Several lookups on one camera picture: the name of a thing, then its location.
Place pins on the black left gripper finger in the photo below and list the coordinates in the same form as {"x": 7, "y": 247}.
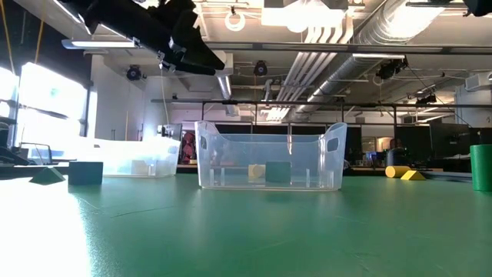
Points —
{"x": 192, "y": 70}
{"x": 203, "y": 50}

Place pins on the yellow foam cylinder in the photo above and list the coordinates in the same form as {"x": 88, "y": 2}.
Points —
{"x": 396, "y": 172}
{"x": 256, "y": 171}

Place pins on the green foam cube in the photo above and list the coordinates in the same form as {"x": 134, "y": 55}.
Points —
{"x": 277, "y": 172}

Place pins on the blue foam cube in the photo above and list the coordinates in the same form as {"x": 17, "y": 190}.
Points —
{"x": 85, "y": 173}

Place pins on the green foam triangle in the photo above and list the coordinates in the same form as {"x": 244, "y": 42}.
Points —
{"x": 48, "y": 177}

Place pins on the yellow foam wedge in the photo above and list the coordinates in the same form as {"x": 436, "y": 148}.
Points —
{"x": 413, "y": 176}

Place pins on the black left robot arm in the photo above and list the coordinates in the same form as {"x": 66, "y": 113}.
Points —
{"x": 69, "y": 3}

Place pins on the white ceiling vent box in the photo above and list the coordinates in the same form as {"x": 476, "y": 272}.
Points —
{"x": 227, "y": 63}

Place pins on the long ceiling light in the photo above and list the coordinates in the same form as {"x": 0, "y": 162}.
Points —
{"x": 104, "y": 44}

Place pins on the black round reel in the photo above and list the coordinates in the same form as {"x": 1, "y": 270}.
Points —
{"x": 260, "y": 68}
{"x": 133, "y": 73}

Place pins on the red chair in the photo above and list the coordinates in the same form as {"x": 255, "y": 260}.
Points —
{"x": 188, "y": 148}

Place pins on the wide clear plastic bin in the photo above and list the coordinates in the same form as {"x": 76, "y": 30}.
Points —
{"x": 153, "y": 161}

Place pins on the white ceiling pipe bundle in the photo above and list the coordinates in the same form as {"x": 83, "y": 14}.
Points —
{"x": 303, "y": 73}

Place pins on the grey overhead bar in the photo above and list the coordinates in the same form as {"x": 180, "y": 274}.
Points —
{"x": 307, "y": 47}

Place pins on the bright window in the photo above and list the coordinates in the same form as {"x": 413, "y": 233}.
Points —
{"x": 50, "y": 111}

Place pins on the dark blue chair back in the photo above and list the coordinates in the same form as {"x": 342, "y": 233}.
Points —
{"x": 396, "y": 157}

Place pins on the dark monitor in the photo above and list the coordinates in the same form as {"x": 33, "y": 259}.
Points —
{"x": 449, "y": 140}

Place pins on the white air conditioner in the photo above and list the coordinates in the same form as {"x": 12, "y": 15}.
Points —
{"x": 478, "y": 81}

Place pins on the large green foam cylinder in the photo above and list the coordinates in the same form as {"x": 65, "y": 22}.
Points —
{"x": 481, "y": 167}

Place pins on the black horizontal frame rail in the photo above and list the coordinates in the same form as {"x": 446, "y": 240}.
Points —
{"x": 307, "y": 103}

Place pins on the silver round duct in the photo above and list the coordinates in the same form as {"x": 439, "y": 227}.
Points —
{"x": 350, "y": 73}

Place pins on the black overhead camera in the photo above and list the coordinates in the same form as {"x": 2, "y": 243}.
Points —
{"x": 390, "y": 69}

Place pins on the black ceiling camera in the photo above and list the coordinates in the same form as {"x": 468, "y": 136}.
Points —
{"x": 426, "y": 99}

